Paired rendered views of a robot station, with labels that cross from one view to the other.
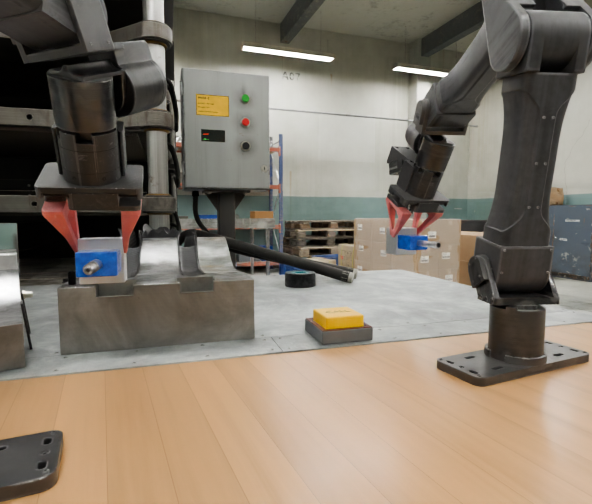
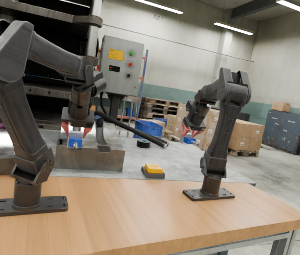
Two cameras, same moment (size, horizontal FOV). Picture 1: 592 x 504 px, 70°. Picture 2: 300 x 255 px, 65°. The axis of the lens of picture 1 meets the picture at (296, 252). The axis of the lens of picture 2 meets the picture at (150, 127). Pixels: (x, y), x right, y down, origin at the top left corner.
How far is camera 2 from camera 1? 34 cm
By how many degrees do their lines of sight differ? 4
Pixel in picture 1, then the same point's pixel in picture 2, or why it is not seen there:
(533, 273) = (219, 167)
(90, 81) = (85, 92)
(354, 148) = (186, 63)
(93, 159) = (81, 112)
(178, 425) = (98, 199)
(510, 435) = (193, 216)
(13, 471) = (57, 205)
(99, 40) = (90, 81)
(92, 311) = (67, 154)
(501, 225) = (211, 149)
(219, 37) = not seen: outside the picture
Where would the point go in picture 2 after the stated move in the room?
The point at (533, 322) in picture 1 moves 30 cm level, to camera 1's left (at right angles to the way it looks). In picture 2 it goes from (215, 183) to (131, 170)
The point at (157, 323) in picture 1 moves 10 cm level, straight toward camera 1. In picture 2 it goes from (88, 161) to (90, 171)
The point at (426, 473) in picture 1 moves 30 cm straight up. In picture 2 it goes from (164, 222) to (185, 114)
